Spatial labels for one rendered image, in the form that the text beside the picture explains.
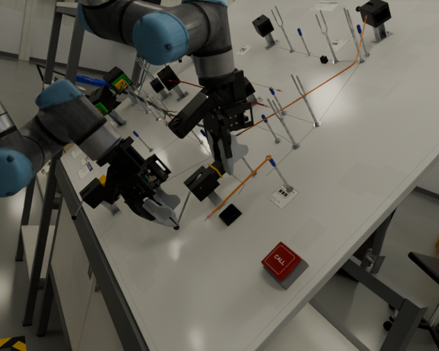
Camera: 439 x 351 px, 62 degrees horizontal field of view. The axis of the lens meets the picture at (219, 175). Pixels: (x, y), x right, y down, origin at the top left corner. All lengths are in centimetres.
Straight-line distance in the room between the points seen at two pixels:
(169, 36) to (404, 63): 55
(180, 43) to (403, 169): 43
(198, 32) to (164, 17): 6
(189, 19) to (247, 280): 45
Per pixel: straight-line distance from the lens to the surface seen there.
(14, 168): 60
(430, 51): 95
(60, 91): 72
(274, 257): 64
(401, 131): 78
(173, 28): 58
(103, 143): 71
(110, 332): 104
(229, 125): 74
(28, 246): 220
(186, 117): 71
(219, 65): 69
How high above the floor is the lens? 138
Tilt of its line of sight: 15 degrees down
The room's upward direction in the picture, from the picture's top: 17 degrees clockwise
